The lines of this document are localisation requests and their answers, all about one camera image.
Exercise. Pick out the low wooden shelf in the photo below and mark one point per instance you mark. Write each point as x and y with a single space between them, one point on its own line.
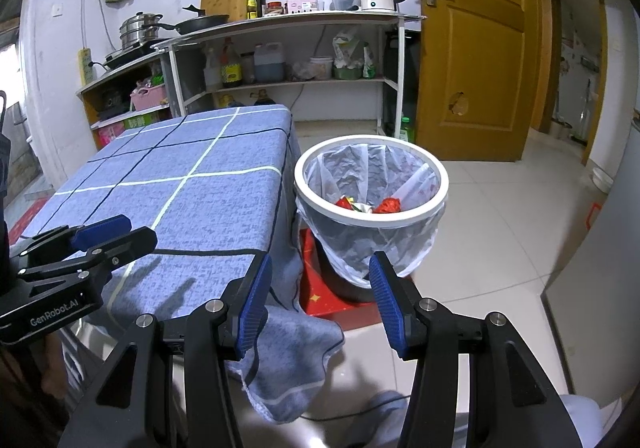
125 65

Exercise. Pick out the green soda bottle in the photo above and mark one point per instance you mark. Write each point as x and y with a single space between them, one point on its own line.
407 130

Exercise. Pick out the pink carton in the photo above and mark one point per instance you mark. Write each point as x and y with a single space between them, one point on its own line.
111 135

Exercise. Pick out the white bin with liner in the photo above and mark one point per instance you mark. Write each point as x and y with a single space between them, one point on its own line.
350 162

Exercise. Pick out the green oil bottle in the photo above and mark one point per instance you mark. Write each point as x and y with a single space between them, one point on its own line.
251 7

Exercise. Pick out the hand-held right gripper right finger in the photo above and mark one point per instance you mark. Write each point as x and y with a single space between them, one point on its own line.
387 308

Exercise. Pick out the yellow label bottle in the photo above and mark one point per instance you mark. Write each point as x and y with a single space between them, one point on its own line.
231 70

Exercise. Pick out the large dark bottle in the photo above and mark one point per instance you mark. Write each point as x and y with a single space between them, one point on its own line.
263 98

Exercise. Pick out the large white appliance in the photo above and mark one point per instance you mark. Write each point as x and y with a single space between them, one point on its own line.
600 288

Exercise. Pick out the white metal shelf rack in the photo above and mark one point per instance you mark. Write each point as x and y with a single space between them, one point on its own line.
300 17

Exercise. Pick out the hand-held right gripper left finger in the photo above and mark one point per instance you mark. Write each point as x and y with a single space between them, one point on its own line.
252 313

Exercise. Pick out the white basin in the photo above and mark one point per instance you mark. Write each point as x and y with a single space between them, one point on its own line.
602 180

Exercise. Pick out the pink plastic basket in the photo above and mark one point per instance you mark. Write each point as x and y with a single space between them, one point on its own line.
149 98

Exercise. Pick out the white plastic bucket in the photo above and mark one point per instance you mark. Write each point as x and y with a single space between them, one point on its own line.
320 68

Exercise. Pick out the blue checked tablecloth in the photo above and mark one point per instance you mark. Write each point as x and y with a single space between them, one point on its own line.
200 208

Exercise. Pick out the white wall switch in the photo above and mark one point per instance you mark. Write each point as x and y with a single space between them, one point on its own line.
58 8

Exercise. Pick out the person's left forearm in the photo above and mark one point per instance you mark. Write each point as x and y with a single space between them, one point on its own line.
20 408

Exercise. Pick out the dark glass jar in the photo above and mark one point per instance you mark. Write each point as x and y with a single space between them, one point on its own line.
248 67

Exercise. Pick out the large yellow oil bottle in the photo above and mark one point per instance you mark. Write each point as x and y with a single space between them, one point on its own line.
227 101

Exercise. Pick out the black induction cooker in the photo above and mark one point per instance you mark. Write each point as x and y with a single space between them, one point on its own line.
130 55

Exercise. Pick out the clear jerry can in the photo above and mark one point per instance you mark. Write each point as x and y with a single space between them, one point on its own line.
270 62

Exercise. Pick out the red lid jar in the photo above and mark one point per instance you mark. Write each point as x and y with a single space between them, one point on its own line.
274 9

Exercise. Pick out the green white packet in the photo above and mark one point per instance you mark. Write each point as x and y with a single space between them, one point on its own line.
370 62

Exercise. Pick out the red floor mat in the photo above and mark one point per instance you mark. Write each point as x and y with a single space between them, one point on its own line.
27 223

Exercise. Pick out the dark sauce bottle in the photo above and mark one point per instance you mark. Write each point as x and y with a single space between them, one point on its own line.
260 5

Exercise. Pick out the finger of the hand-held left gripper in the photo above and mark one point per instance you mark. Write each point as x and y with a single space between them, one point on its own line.
135 240
100 228

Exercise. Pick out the red snack wrapper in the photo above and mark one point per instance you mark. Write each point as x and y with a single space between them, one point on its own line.
345 203

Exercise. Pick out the red plastic bag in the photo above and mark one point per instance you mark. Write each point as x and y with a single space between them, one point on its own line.
389 205

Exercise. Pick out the pink chopstick holder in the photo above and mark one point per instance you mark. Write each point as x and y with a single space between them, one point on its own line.
302 5

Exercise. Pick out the green bowl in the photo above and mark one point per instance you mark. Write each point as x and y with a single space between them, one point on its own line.
347 72

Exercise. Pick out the green carton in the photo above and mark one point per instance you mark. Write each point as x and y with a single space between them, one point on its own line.
140 120

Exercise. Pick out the clear plastic bottle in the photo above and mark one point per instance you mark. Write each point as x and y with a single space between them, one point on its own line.
212 70

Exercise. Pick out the yellow wooden door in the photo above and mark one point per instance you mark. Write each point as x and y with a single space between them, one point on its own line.
480 52

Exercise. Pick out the white plastic bag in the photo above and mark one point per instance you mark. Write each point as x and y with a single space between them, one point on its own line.
347 45

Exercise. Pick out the yellow power strip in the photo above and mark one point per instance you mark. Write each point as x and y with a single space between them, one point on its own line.
86 65

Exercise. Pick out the black pot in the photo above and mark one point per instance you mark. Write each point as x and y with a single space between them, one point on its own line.
114 102

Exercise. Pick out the black frying pan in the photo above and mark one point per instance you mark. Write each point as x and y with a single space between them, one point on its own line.
205 22

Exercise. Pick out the person's left hand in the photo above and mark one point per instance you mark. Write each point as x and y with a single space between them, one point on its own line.
52 363

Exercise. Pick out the red cardboard box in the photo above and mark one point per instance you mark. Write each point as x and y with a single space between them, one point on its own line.
320 288

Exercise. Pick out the steel steamer pot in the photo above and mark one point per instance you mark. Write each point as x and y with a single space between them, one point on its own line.
140 30

